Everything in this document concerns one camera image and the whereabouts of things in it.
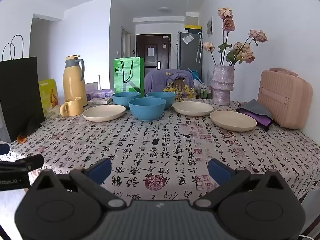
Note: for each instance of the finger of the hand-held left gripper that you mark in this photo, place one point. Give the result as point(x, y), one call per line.
point(25, 163)
point(3, 149)

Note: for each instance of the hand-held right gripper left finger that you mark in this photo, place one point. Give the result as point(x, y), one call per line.
point(102, 170)

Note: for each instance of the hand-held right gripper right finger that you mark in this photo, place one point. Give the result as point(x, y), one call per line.
point(218, 169)

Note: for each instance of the cream plate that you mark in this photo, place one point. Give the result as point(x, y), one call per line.
point(104, 113)
point(193, 108)
point(233, 120)

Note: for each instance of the blue bowl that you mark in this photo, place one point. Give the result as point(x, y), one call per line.
point(147, 110)
point(161, 98)
point(125, 98)

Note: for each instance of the orange peel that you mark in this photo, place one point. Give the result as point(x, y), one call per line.
point(21, 139)

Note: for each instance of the black paper bag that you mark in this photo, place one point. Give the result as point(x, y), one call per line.
point(20, 97)

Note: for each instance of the purple folded cloth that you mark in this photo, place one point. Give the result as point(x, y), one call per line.
point(257, 118)

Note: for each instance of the white flat book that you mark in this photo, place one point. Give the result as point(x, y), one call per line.
point(100, 100)

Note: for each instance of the yellow mug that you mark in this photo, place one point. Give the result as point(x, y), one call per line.
point(72, 107)

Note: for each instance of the yellow snack bag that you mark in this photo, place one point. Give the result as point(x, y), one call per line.
point(48, 95)

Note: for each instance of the purple and grey cloths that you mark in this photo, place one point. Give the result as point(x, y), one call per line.
point(255, 107)

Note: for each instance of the purple plastic packet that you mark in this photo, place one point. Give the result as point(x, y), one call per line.
point(100, 91)

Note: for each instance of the pink textured vase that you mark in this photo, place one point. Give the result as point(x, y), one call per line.
point(222, 85)

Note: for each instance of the yellow flower sprigs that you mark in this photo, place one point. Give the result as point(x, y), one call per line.
point(183, 90)

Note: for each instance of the yellow thermos jug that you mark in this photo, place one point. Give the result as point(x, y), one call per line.
point(73, 82)

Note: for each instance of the blue plastic bag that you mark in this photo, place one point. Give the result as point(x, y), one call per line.
point(195, 74)

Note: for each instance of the green paper bag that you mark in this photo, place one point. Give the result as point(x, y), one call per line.
point(128, 76)

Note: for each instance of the pink hard case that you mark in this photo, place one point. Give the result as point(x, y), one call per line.
point(285, 97)

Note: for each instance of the purple covered chair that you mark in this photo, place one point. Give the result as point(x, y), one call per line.
point(160, 78)

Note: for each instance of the grey refrigerator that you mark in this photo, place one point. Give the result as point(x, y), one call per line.
point(190, 55)

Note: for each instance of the dried pink roses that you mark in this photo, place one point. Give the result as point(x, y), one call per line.
point(240, 50)

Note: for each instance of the folded umbrella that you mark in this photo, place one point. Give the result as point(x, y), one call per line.
point(199, 47)

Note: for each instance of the dark brown door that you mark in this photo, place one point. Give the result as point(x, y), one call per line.
point(153, 52)

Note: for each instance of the yellow box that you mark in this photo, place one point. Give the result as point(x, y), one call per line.
point(192, 27)

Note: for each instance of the ceiling lamp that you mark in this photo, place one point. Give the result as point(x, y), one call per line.
point(165, 9)

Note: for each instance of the wall poster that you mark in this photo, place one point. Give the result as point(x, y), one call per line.
point(210, 27)

